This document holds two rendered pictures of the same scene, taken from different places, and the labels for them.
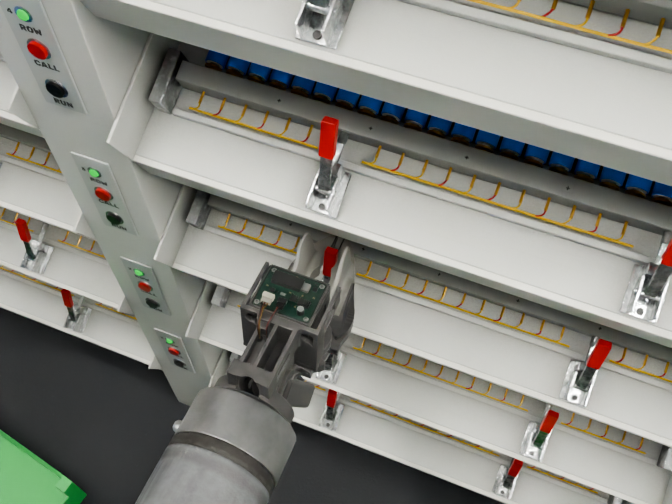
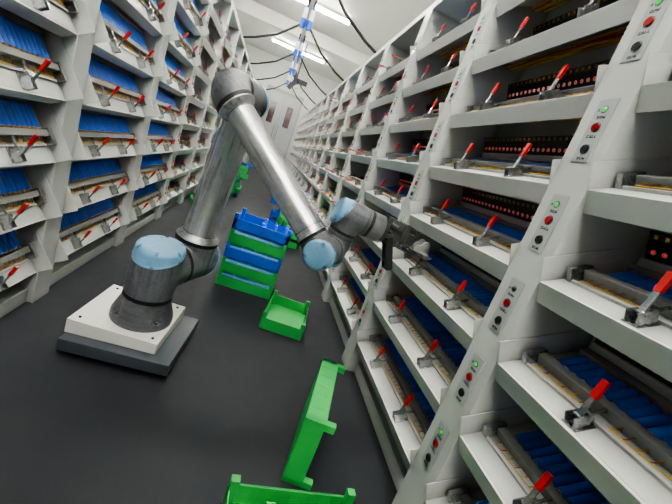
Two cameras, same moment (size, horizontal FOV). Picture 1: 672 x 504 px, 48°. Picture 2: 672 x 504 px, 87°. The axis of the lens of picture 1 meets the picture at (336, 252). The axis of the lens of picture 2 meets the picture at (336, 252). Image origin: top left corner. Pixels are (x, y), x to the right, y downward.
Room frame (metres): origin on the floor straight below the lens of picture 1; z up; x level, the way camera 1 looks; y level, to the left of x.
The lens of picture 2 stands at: (-0.58, -0.79, 0.79)
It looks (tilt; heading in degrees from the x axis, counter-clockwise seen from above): 13 degrees down; 53
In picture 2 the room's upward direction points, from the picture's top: 20 degrees clockwise
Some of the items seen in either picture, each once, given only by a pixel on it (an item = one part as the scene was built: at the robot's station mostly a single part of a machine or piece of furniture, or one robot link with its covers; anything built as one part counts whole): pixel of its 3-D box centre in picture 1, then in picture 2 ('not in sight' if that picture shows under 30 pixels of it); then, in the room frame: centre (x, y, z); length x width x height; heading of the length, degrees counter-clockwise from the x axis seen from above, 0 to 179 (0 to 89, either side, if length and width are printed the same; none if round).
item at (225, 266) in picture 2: not in sight; (252, 266); (0.21, 0.95, 0.12); 0.30 x 0.20 x 0.08; 151
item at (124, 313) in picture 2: not in sight; (145, 303); (-0.37, 0.38, 0.15); 0.19 x 0.19 x 0.10
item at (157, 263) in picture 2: not in sight; (157, 266); (-0.36, 0.38, 0.29); 0.17 x 0.15 x 0.18; 43
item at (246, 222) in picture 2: not in sight; (264, 225); (0.21, 0.95, 0.36); 0.30 x 0.20 x 0.08; 151
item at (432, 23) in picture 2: not in sight; (387, 170); (0.79, 0.84, 0.86); 0.20 x 0.09 x 1.73; 158
